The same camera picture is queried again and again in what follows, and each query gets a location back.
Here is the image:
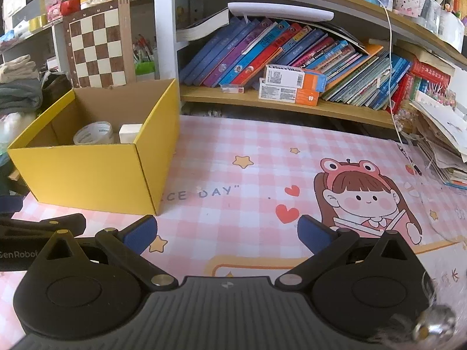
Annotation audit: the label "fluffy bell charm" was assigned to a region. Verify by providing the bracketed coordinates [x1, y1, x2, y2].
[376, 270, 460, 347]

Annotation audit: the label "pile of papers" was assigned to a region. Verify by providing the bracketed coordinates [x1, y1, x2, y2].
[409, 66, 467, 190]

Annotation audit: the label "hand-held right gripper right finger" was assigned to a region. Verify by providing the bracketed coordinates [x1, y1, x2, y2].
[274, 214, 424, 292]

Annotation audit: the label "folded beige cloth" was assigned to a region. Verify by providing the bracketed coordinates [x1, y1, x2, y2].
[0, 55, 39, 83]

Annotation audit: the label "white foam cube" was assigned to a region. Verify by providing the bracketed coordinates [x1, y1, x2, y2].
[119, 123, 144, 144]

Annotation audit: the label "red round jar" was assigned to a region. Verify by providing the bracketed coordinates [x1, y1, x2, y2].
[60, 0, 81, 17]

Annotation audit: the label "wooden bookshelf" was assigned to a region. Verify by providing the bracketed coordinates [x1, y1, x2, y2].
[175, 0, 467, 132]

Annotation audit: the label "row of colourful books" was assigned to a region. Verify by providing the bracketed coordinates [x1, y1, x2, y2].
[180, 16, 413, 112]

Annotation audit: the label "white shelf unit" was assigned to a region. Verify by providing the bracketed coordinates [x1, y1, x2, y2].
[0, 0, 179, 88]

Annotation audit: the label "clear tape roll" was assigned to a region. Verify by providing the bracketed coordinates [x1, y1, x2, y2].
[73, 122, 114, 146]

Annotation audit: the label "pink checkered cartoon desk mat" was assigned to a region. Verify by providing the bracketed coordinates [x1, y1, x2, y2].
[0, 115, 467, 300]

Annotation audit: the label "white cable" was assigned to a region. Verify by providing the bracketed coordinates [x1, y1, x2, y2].
[350, 0, 420, 146]

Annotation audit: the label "row of red books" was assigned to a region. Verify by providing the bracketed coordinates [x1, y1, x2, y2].
[396, 56, 456, 117]

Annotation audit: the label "white flat board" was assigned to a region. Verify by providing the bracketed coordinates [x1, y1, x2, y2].
[227, 2, 335, 22]

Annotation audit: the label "cluttered pen holders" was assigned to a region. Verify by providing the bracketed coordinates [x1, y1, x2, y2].
[379, 0, 467, 52]

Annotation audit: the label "dark brown bag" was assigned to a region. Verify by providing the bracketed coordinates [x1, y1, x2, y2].
[39, 69, 74, 112]

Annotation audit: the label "black pen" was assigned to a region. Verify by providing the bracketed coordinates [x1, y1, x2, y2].
[398, 145, 423, 176]

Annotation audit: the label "green white pen cup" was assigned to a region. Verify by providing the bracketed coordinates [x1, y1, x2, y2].
[133, 34, 157, 81]

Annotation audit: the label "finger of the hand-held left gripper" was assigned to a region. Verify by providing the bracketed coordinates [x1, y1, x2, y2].
[0, 213, 86, 242]
[0, 195, 24, 215]

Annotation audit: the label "white plush in shiny bag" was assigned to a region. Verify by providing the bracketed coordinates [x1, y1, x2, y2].
[0, 111, 26, 154]

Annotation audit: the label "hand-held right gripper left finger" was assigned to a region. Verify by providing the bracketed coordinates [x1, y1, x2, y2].
[34, 214, 179, 293]

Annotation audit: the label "folded grey blanket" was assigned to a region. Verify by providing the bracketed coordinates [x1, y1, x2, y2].
[0, 78, 42, 117]

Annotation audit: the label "brown white chessboard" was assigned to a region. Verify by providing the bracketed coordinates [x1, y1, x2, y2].
[63, 0, 137, 89]

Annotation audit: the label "yellow cardboard box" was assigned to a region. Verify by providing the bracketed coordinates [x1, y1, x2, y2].
[7, 78, 181, 216]

